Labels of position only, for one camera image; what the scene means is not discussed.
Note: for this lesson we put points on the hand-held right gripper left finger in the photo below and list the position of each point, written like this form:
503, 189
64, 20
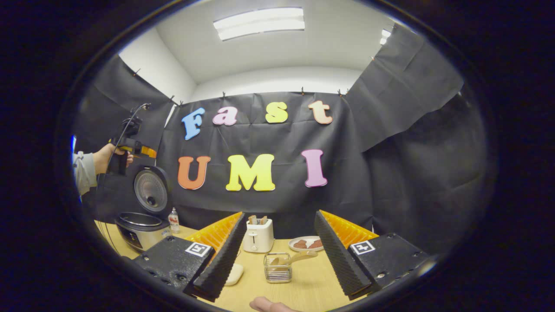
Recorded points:
221, 260

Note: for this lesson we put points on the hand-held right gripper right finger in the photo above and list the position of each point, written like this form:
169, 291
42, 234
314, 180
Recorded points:
338, 260

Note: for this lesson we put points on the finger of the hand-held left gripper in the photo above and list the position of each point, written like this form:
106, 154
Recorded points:
145, 151

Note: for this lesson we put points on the white rice heap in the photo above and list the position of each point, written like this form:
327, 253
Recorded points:
234, 275

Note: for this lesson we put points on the wooden spoon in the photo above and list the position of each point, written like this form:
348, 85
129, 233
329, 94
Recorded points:
303, 255

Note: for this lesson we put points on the dark grey rice cooker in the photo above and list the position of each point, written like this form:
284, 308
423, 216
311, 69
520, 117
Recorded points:
138, 234

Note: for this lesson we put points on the brown meat piece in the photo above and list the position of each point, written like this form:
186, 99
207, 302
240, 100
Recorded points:
315, 244
300, 244

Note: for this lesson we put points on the small white plate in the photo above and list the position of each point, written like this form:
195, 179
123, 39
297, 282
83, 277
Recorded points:
303, 250

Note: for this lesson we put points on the white toaster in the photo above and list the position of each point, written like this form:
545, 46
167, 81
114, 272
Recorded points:
259, 238

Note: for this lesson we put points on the toast slice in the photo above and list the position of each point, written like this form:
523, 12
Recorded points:
263, 220
253, 220

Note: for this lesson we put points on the small clear bottle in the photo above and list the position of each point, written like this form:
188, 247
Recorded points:
174, 223

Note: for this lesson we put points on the ceiling light panel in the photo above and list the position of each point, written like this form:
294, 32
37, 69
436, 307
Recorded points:
260, 24
385, 37

